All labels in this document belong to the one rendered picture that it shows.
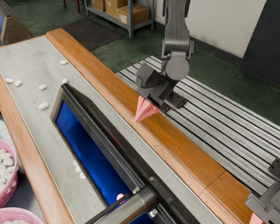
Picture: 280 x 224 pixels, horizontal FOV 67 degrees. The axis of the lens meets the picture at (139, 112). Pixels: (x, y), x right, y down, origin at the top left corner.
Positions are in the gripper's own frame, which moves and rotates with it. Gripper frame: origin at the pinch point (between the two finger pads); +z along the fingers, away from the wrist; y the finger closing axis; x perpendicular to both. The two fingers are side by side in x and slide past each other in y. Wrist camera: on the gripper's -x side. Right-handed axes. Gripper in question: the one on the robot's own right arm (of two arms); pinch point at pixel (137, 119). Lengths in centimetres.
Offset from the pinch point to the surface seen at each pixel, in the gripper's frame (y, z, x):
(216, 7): -103, -119, 144
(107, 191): 23.2, 3.3, -30.1
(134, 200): 27.8, -0.5, -33.5
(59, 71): -57, 10, 6
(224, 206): 30.6, 2.9, 10.5
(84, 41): -216, -7, 113
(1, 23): -33.8, 0.4, -30.4
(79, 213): 8.2, 27.3, -7.4
